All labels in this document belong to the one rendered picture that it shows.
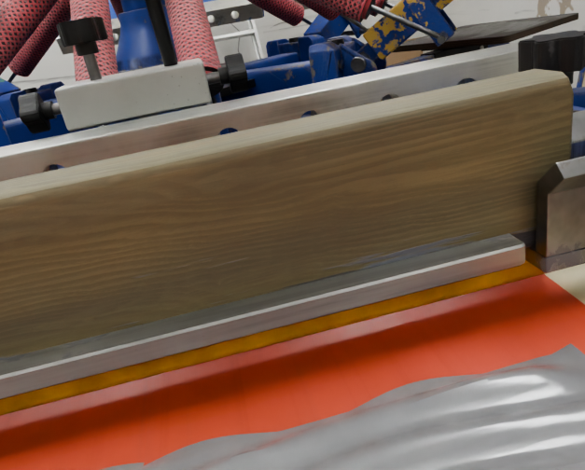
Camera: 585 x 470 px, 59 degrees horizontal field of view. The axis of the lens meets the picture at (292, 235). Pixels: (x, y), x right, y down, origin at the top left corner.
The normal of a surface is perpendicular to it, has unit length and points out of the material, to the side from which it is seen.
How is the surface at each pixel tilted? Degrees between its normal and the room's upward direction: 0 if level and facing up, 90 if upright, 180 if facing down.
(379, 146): 90
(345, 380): 0
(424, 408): 28
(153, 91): 90
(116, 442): 0
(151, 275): 90
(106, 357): 90
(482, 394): 33
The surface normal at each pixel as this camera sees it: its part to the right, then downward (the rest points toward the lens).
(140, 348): 0.19, 0.36
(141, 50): -0.18, -0.05
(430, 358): -0.17, -0.91
